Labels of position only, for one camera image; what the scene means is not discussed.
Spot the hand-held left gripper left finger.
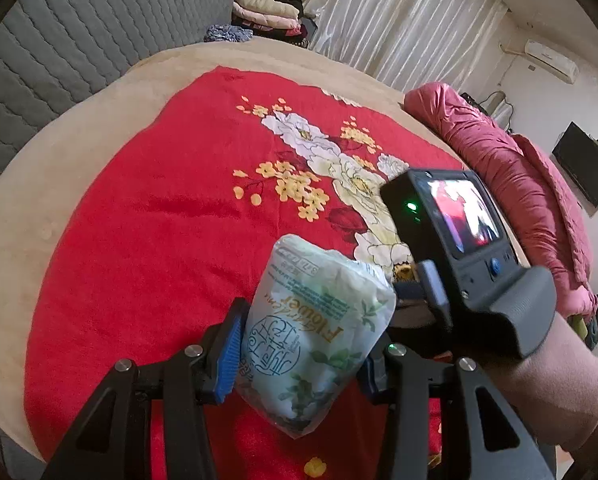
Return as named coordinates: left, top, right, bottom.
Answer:
left=41, top=297, right=252, bottom=480

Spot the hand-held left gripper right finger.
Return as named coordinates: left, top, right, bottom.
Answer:
left=356, top=340, right=554, bottom=480

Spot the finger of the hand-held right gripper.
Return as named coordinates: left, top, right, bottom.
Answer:
left=393, top=280, right=432, bottom=311

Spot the green floral tissue pack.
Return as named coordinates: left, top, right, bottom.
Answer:
left=239, top=234, right=397, bottom=441

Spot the person's right forearm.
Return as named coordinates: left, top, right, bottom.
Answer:
left=454, top=310, right=598, bottom=453

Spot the pink quilt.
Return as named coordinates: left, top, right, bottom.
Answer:
left=404, top=82, right=597, bottom=316

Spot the black television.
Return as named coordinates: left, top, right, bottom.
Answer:
left=551, top=121, right=598, bottom=210

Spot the white bag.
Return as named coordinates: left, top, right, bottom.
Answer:
left=481, top=91, right=514, bottom=133

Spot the red floral blanket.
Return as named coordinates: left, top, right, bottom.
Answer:
left=24, top=67, right=472, bottom=480

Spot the white air conditioner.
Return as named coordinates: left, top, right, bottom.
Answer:
left=524, top=39, right=580, bottom=83

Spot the beige blanket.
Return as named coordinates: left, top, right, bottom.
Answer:
left=0, top=37, right=530, bottom=466

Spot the white curtain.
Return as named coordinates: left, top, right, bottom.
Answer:
left=309, top=0, right=510, bottom=93

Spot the blue patterned cloth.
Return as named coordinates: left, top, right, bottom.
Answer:
left=204, top=24, right=254, bottom=43

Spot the stack of folded clothes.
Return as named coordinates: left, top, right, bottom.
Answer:
left=231, top=0, right=320, bottom=38

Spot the grey quilted headboard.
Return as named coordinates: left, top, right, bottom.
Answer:
left=0, top=0, right=244, bottom=201

